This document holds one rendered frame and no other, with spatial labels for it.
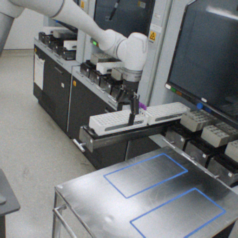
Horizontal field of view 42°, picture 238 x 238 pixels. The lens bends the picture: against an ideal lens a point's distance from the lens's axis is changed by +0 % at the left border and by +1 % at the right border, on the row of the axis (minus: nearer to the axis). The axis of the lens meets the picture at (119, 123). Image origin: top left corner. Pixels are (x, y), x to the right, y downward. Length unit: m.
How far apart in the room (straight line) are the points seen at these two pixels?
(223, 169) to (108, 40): 0.79
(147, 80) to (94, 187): 0.94
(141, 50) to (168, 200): 0.65
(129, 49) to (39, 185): 1.37
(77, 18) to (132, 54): 0.34
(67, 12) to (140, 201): 0.70
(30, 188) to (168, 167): 1.29
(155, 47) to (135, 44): 0.47
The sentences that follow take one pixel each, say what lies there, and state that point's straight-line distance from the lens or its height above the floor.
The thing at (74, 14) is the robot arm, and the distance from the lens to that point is 1.13.
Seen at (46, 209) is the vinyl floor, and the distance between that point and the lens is 2.20.
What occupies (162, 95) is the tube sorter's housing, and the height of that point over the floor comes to 0.90.
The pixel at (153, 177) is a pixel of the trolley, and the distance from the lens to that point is 1.24.
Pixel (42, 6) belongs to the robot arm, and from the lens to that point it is 1.07.
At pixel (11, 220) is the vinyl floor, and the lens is 2.15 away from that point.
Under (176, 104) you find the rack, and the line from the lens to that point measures 1.81.
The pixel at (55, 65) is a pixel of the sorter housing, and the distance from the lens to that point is 2.84.
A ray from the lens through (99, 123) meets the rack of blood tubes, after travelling 1.44.
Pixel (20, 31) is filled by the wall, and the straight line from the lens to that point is 4.96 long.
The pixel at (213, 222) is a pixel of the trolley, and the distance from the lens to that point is 1.15.
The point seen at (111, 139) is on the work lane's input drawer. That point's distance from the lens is 1.48.
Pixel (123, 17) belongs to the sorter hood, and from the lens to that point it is 2.06.
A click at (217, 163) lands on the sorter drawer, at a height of 0.80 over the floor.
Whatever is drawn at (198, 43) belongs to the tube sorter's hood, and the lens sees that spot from 1.59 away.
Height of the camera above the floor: 1.56
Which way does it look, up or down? 28 degrees down
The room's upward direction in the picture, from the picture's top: 10 degrees clockwise
